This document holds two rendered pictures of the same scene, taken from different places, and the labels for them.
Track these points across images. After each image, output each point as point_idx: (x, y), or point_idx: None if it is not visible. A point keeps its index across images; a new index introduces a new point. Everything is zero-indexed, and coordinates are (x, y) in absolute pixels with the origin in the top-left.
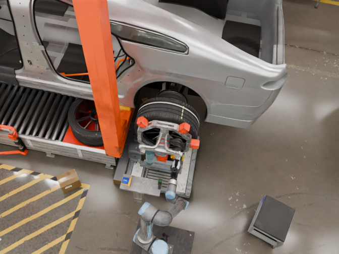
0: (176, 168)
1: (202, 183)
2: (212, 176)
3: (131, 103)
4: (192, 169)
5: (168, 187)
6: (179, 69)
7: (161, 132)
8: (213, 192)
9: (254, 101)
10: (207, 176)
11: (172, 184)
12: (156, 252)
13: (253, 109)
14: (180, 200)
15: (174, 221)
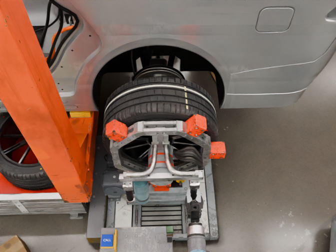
0: (197, 203)
1: (231, 209)
2: (244, 194)
3: (90, 102)
4: (211, 190)
5: (190, 242)
6: (166, 14)
7: (154, 143)
8: (252, 221)
9: (309, 52)
10: (236, 196)
11: (197, 234)
12: None
13: (306, 68)
14: None
15: None
